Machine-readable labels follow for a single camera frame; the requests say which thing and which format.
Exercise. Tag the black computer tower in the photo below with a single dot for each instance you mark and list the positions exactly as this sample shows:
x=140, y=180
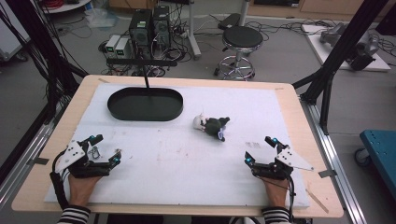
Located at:
x=140, y=29
x=162, y=26

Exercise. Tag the black foot pedal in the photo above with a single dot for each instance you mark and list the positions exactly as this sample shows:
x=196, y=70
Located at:
x=229, y=21

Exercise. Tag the black metal frame strut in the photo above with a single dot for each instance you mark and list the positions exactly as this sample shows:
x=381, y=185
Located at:
x=37, y=40
x=345, y=46

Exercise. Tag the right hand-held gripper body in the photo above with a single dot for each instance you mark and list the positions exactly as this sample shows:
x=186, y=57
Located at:
x=291, y=160

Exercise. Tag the person's right hand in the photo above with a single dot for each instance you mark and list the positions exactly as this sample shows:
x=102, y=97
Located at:
x=276, y=193

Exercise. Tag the small white power box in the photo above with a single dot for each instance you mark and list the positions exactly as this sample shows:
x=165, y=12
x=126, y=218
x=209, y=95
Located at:
x=122, y=48
x=112, y=44

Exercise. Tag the white post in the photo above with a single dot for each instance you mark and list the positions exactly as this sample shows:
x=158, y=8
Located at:
x=244, y=12

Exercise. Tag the blue cart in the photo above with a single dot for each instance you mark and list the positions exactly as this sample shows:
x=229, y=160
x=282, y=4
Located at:
x=381, y=152

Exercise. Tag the round white table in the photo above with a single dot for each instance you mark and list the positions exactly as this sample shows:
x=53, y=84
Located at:
x=67, y=6

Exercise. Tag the grey tape piece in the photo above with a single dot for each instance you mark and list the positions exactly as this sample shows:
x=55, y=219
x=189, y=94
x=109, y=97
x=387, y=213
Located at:
x=327, y=173
x=39, y=161

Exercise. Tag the clear plastic bag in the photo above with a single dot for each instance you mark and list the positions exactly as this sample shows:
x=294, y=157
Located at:
x=101, y=18

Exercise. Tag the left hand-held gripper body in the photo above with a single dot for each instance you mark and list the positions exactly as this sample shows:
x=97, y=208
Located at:
x=73, y=154

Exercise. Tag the white floor board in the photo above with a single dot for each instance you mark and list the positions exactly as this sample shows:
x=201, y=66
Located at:
x=327, y=51

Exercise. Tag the black round stool chrome base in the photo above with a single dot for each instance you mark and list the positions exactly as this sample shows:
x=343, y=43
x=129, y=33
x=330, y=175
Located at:
x=243, y=36

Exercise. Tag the computer towers on cart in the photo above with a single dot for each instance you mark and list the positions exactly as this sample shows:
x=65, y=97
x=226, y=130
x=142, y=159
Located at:
x=176, y=49

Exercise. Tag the person's left hand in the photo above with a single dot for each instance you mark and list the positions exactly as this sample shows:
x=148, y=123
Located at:
x=81, y=189

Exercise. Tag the white desk leg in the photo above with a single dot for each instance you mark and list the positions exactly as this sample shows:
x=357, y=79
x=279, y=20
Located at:
x=193, y=34

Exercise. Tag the black rack oval base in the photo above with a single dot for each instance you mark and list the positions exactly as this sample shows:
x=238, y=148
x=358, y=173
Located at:
x=144, y=107

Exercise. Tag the white foam board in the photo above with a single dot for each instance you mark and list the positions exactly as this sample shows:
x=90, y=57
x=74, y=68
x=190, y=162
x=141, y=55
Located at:
x=186, y=174

